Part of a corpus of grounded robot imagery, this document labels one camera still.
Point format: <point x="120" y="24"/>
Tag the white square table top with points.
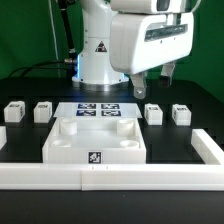
<point x="95" y="141"/>

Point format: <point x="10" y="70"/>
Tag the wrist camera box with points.
<point x="151" y="6"/>

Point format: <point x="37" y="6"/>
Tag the white marker sheet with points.
<point x="98" y="110"/>

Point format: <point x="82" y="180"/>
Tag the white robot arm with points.
<point x="91" y="67"/>

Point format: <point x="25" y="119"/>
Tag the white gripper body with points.
<point x="141" y="42"/>

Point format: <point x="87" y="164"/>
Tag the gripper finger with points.
<point x="139" y="84"/>
<point x="165" y="78"/>

